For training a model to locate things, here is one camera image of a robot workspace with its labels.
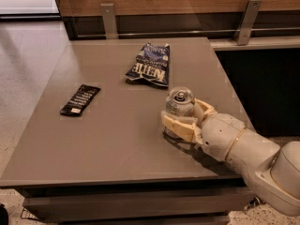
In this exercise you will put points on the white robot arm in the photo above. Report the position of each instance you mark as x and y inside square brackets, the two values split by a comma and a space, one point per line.
[272, 172]

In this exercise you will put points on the metal bracket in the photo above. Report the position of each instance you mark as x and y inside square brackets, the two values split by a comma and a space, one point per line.
[109, 20]
[243, 32]

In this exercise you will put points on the right metal bracket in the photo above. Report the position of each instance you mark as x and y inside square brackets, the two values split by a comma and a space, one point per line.
[243, 32]

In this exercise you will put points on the grey table with drawers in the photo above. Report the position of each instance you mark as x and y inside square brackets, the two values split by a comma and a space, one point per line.
[112, 165]

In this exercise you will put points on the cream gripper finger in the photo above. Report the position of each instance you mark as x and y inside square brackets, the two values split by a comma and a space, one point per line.
[184, 127]
[202, 110]

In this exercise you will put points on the black object at corner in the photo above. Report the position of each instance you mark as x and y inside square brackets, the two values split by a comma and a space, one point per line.
[3, 215]

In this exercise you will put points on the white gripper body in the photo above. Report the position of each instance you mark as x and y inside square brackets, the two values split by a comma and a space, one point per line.
[220, 135]

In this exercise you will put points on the left metal bracket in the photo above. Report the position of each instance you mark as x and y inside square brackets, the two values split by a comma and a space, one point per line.
[109, 20]

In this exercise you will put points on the blue Kettle chips bag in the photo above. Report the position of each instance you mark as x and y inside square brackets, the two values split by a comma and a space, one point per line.
[152, 65]

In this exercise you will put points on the black snack bar wrapper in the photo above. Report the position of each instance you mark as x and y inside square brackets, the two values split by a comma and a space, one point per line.
[80, 100]

